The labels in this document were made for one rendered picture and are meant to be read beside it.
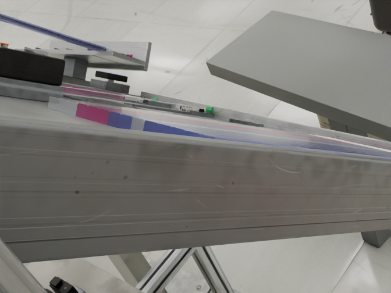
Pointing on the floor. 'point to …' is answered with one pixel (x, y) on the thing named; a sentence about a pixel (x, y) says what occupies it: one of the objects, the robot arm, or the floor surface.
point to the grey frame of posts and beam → (6, 285)
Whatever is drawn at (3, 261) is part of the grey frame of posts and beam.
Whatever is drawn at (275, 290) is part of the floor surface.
